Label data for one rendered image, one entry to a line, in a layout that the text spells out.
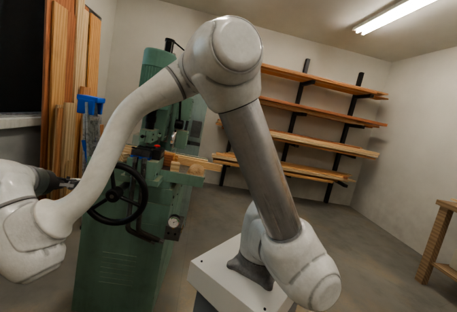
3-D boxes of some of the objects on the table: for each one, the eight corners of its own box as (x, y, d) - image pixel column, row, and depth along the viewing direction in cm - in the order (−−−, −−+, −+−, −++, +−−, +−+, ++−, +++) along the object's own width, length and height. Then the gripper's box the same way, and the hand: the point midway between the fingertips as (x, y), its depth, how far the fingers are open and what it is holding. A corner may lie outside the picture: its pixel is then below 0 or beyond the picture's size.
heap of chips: (185, 173, 110) (187, 166, 110) (190, 166, 124) (190, 160, 124) (202, 177, 111) (204, 170, 110) (205, 169, 125) (205, 163, 124)
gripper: (62, 172, 60) (102, 176, 83) (15, 164, 59) (68, 170, 82) (53, 200, 59) (96, 195, 82) (4, 191, 58) (61, 189, 81)
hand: (77, 182), depth 79 cm, fingers closed
